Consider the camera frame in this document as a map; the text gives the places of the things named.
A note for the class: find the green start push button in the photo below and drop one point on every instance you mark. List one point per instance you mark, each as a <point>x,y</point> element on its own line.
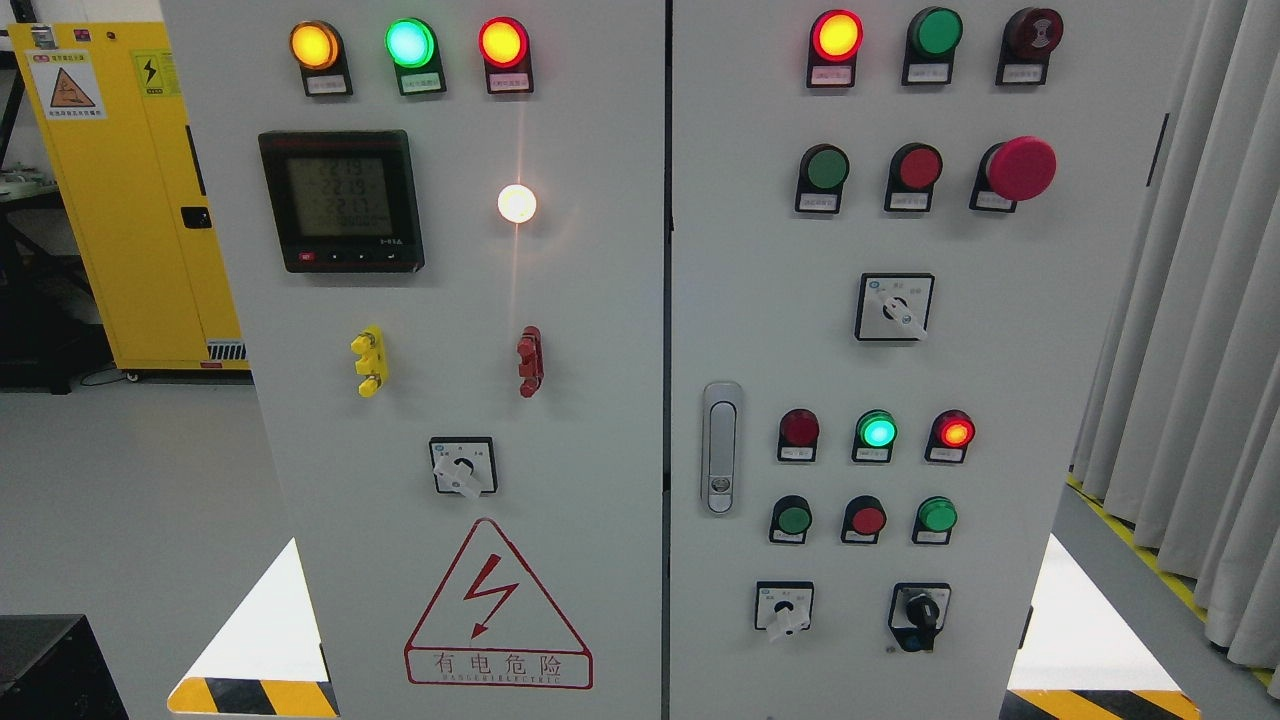
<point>791,519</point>

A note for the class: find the green push button upper row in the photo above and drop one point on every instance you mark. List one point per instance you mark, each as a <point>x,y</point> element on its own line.
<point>823,170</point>

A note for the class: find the red stop push button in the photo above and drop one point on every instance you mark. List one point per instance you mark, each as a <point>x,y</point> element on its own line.
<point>864,520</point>

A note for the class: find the green lamp button lower right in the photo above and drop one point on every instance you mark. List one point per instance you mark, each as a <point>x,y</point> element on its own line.
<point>935,521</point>

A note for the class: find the red push button upper row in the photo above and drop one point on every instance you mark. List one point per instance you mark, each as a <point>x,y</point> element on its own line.
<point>914,169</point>

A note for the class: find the red emergency stop mushroom button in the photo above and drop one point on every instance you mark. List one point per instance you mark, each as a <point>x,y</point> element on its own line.
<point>1013,171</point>

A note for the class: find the grey electrical control cabinet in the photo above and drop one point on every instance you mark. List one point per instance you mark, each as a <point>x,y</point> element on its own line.
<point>663,139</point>

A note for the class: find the red terminal connector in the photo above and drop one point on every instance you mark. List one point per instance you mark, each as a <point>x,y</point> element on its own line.
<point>530,361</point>

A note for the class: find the red indicator lamp lower left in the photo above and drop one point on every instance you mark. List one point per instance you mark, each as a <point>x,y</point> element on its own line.
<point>798,434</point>

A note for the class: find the white lit indicator lamp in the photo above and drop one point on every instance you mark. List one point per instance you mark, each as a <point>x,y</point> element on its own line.
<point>517,204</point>

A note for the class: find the green indicator lamp lower middle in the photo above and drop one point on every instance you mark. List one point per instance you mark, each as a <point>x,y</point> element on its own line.
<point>874,435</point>

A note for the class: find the yellow terminal connector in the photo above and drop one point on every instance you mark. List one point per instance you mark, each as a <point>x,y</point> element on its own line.
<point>371,350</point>

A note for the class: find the red high voltage warning sticker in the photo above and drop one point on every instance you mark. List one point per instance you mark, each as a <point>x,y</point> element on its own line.
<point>491,622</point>

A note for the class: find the red lit lamp lower right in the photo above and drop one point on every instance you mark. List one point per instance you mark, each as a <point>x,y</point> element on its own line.
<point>951,434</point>

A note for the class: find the black digital power meter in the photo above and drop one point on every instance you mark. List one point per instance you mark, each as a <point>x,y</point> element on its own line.
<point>344,201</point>

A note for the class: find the red lit indicator lamp left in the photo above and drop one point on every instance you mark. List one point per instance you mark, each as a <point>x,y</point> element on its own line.
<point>505,47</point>

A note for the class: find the red lit lamp right door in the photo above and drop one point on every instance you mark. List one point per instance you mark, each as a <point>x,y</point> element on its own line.
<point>834,45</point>

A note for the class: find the green lit indicator lamp top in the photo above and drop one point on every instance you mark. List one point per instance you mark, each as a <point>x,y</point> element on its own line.
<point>415,53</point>

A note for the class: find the green unlit lamp top right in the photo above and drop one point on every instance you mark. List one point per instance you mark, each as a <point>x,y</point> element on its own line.
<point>930,46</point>

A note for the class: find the orange indicator lamp top left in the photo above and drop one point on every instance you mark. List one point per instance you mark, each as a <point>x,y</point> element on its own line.
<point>321,55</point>

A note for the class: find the dark red buzzer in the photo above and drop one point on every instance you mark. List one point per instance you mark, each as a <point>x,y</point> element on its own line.
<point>1028,41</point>

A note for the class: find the grey curtain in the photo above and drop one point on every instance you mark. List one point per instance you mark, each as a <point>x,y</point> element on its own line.
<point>1180,433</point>

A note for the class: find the yellow safety storage cabinet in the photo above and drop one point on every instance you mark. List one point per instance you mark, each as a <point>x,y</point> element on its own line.
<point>108,102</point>

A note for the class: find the black box bottom left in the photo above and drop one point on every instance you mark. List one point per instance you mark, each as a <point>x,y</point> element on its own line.
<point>52,668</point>

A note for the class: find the silver cabinet door handle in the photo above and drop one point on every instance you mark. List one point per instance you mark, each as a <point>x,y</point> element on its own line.
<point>718,466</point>

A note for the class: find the left door rotary selector switch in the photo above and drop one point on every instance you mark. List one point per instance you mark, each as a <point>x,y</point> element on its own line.
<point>464,466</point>

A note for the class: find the upper right rotary selector switch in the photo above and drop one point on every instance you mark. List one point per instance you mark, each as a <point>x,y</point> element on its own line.
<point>893,307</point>

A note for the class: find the lower white rotary selector switch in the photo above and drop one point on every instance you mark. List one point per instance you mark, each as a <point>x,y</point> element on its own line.
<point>783,609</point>

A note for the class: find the black key selector switch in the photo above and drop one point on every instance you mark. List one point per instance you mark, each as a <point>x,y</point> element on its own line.
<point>917,614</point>

